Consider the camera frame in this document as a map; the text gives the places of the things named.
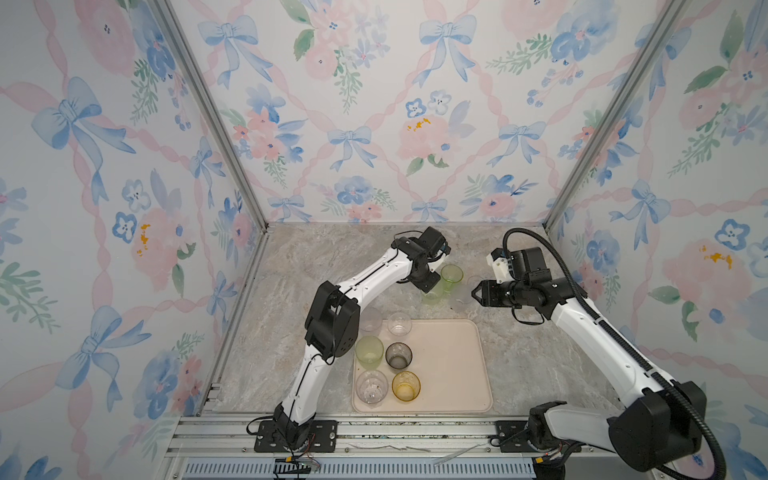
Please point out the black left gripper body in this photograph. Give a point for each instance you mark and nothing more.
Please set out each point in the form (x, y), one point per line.
(428, 280)

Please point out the aluminium corner post right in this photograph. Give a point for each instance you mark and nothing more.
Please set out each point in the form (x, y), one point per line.
(642, 64)

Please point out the clear plastic cup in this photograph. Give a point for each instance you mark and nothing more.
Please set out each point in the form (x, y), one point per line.
(460, 299)
(371, 321)
(474, 281)
(399, 324)
(371, 387)

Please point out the light green plastic cup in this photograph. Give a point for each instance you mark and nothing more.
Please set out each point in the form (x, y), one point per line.
(435, 296)
(369, 352)

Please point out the aluminium corner post left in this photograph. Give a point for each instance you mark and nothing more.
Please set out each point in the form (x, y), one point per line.
(171, 27)

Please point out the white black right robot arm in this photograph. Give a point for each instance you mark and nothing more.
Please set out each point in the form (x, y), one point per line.
(661, 417)

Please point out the beige plastic tray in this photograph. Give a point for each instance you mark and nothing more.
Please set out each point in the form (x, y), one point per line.
(449, 362)

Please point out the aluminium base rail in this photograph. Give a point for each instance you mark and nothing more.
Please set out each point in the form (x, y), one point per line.
(223, 446)

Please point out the grey smoked plastic cup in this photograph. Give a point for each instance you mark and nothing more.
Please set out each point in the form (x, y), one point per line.
(398, 356)

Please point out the aluminium corner post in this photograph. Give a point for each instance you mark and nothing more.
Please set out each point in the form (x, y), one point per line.
(171, 27)
(642, 64)

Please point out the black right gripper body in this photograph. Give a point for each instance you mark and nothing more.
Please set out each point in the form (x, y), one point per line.
(506, 295)

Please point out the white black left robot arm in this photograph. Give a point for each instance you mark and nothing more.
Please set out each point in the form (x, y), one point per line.
(332, 322)

